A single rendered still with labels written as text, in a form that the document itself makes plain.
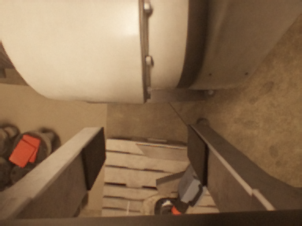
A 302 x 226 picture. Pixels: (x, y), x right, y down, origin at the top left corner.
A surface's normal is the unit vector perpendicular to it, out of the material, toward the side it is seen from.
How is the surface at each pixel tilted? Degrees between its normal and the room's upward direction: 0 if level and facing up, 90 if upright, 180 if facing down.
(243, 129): 0
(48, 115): 0
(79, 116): 0
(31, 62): 28
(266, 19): 48
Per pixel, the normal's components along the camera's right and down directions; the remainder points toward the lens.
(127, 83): -0.04, 0.79
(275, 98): 0.02, 0.22
